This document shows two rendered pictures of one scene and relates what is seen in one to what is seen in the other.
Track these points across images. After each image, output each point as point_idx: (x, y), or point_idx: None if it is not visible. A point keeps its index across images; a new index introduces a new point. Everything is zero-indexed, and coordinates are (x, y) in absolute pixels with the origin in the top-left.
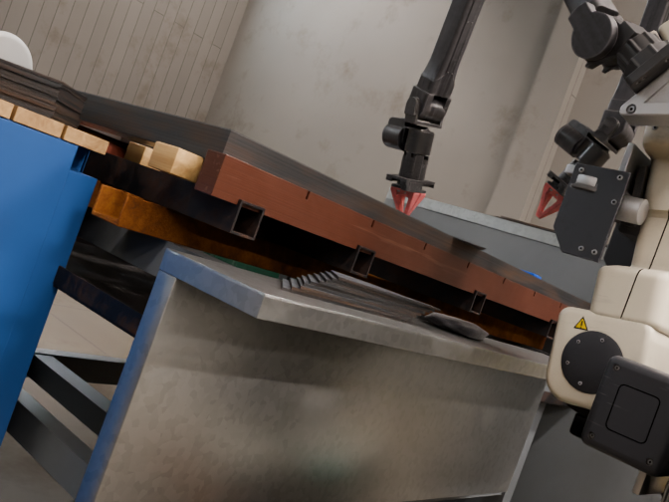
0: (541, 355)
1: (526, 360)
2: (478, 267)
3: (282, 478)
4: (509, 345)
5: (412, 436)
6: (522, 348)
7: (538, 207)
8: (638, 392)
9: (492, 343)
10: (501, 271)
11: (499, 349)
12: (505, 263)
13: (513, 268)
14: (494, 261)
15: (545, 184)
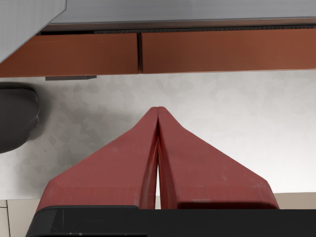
0: (300, 99)
1: (30, 199)
2: (6, 77)
3: None
4: (209, 85)
5: None
6: (281, 73)
7: (141, 117)
8: None
9: (80, 123)
10: (199, 24)
11: (18, 168)
12: (209, 20)
13: (265, 19)
14: (144, 23)
15: (47, 188)
